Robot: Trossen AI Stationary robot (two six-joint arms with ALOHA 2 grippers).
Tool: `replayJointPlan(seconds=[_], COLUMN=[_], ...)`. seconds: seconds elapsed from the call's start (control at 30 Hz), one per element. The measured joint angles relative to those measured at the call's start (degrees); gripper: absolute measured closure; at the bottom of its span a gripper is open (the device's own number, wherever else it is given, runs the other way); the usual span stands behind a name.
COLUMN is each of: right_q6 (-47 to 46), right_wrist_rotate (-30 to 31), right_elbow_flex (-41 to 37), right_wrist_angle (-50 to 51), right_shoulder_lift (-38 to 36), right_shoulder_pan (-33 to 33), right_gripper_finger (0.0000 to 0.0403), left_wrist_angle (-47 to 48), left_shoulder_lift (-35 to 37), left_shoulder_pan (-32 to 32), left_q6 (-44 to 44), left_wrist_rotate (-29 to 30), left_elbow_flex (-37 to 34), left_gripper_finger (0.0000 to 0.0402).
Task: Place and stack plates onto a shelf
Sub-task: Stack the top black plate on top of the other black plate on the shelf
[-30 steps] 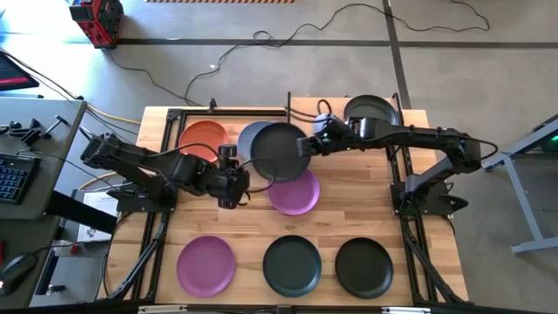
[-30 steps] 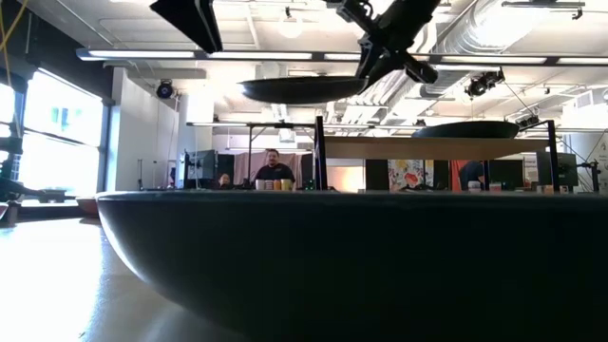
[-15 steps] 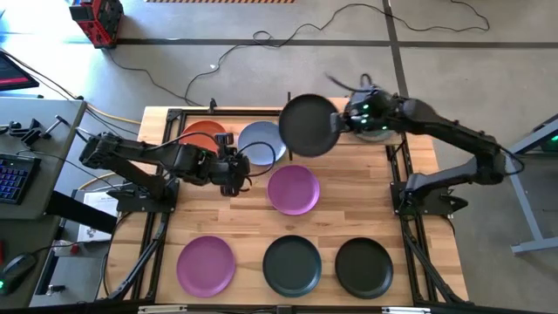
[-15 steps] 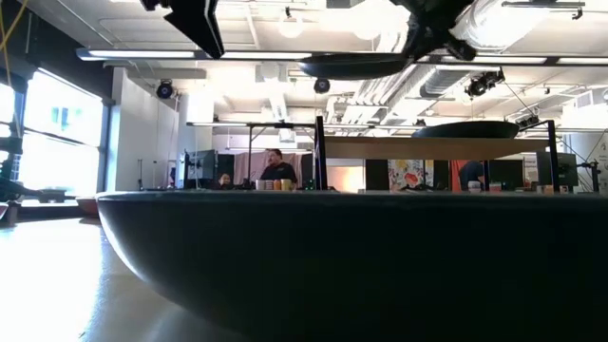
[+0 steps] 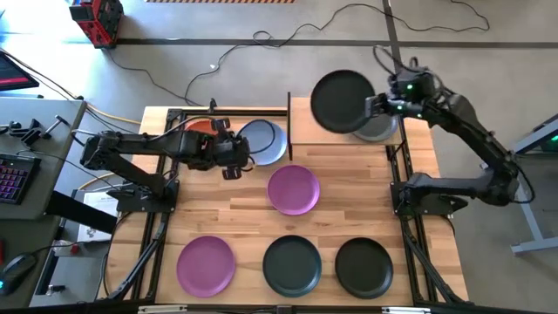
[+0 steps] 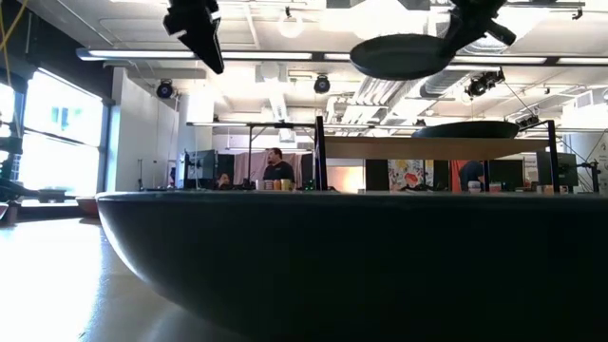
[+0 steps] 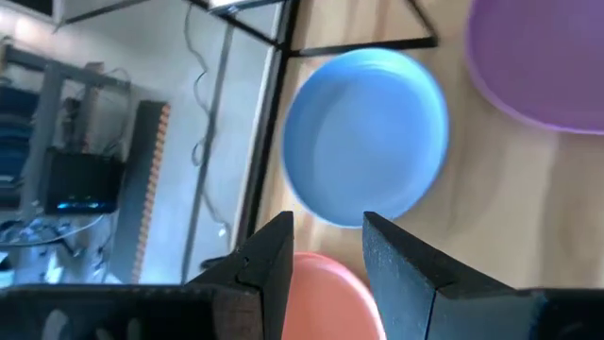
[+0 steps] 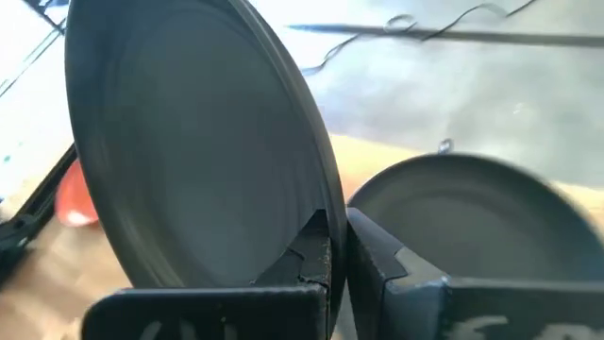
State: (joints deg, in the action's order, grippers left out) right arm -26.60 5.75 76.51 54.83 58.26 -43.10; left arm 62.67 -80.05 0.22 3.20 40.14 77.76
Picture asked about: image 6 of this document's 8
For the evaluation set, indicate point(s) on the black monitor on stand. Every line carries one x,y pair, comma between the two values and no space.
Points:
202,166
558,168

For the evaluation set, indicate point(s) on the orange cup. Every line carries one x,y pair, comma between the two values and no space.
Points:
277,184

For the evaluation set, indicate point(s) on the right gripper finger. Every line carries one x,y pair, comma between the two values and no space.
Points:
463,31

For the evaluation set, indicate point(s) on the wooden shelf with black legs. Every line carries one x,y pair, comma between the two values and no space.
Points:
427,148

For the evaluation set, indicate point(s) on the white ceiling pipes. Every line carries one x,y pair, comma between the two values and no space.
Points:
380,95

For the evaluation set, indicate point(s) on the dark grey plate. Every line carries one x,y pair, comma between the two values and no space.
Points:
465,130

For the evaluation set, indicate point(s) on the long linear ceiling light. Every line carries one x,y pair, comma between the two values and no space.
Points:
142,54

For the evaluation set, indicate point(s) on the dark green plate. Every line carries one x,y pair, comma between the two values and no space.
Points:
332,261

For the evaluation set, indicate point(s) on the black partition panel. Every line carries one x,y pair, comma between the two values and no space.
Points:
376,175

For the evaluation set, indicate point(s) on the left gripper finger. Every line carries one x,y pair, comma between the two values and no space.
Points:
214,43
202,43

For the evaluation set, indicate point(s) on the beige curtain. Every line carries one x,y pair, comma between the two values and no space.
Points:
247,166

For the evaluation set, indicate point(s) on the black round ceiling speaker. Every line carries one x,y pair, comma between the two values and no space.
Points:
165,89
321,84

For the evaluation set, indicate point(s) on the small black ceiling fixture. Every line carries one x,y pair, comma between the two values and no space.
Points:
528,122

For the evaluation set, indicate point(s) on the large bright window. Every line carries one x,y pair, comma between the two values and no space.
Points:
62,157

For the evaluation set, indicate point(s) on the thin black tripod stand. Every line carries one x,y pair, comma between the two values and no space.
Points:
140,176

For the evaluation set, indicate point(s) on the silver ventilation duct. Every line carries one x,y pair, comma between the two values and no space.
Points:
442,85

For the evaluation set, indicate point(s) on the black background rig frame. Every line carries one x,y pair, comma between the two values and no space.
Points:
285,125

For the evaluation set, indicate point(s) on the white round ceiling lamp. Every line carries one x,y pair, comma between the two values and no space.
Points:
290,26

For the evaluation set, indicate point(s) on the person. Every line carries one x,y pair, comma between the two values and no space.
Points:
279,171
223,181
470,173

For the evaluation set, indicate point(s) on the yellow cup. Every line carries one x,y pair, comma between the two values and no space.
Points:
286,184

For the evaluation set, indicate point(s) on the black ceiling spotlight cluster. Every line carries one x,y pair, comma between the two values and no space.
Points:
482,84

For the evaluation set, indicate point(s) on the floral poster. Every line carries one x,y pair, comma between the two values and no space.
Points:
404,176

